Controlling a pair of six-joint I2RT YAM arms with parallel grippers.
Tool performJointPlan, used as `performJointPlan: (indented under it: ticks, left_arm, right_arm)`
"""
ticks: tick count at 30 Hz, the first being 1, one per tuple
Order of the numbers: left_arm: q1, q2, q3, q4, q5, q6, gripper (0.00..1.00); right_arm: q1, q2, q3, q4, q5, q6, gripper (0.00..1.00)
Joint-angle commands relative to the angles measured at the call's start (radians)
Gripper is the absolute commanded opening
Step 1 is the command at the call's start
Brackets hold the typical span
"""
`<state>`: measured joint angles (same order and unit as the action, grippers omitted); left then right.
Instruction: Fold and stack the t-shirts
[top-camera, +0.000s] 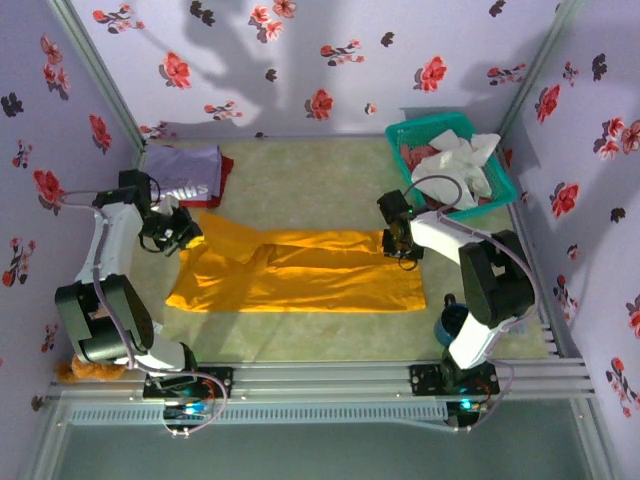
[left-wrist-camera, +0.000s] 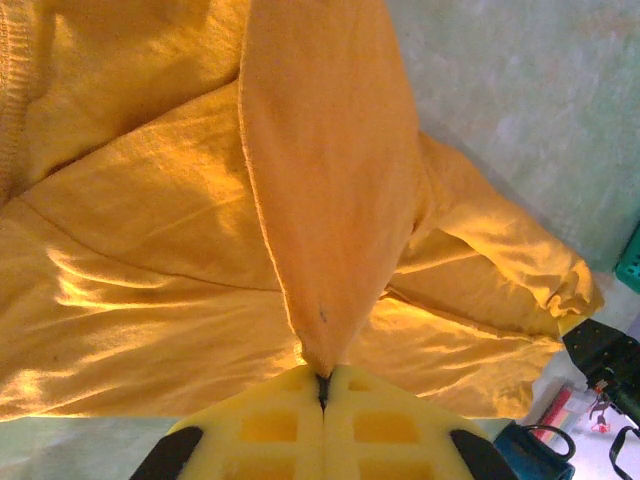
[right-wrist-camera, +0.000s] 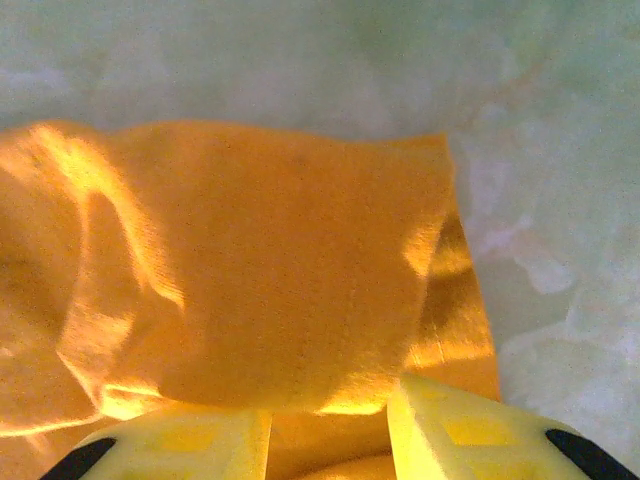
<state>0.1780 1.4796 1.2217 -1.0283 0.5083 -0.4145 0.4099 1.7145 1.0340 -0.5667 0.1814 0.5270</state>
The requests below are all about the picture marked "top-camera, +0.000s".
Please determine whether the left arm lavender cable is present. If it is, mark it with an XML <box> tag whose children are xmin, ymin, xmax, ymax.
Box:
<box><xmin>58</xmin><ymin>189</ymin><xmax>230</xmax><ymax>439</ymax></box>

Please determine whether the brown teddy bear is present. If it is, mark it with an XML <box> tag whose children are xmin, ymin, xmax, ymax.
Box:
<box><xmin>55</xmin><ymin>352</ymin><xmax>129</xmax><ymax>384</ymax></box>

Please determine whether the grey slotted cable duct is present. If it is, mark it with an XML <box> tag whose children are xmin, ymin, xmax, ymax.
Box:
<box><xmin>67</xmin><ymin>402</ymin><xmax>449</xmax><ymax>426</ymax></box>

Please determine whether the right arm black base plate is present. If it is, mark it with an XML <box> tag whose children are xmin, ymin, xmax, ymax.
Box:
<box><xmin>408</xmin><ymin>363</ymin><xmax>501</xmax><ymax>396</ymax></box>

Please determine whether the folded lavender printed t-shirt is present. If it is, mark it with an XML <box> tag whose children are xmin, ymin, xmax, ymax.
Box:
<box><xmin>142</xmin><ymin>144</ymin><xmax>222</xmax><ymax>199</ymax></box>

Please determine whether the teal plastic basket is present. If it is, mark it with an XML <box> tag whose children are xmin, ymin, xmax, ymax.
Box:
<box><xmin>384</xmin><ymin>112</ymin><xmax>518</xmax><ymax>225</ymax></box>

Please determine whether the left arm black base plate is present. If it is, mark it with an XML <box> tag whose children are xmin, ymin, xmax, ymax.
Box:
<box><xmin>143</xmin><ymin>366</ymin><xmax>235</xmax><ymax>400</ymax></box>

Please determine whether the folded red t-shirt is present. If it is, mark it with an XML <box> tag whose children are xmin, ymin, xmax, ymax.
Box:
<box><xmin>177</xmin><ymin>154</ymin><xmax>235</xmax><ymax>210</ymax></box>

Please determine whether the orange yellow t-shirt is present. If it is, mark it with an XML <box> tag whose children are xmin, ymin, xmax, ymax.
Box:
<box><xmin>164</xmin><ymin>210</ymin><xmax>428</xmax><ymax>314</ymax></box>

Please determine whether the aluminium mounting rail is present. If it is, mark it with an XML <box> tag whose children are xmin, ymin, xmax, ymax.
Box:
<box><xmin>47</xmin><ymin>357</ymin><xmax>596</xmax><ymax>401</ymax></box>

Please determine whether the dark blue mug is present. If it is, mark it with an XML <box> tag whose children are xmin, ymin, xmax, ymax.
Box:
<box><xmin>433</xmin><ymin>294</ymin><xmax>471</xmax><ymax>347</ymax></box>

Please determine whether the crumpled white t-shirt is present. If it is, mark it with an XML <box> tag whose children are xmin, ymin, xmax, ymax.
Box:
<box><xmin>410</xmin><ymin>128</ymin><xmax>503</xmax><ymax>211</ymax></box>

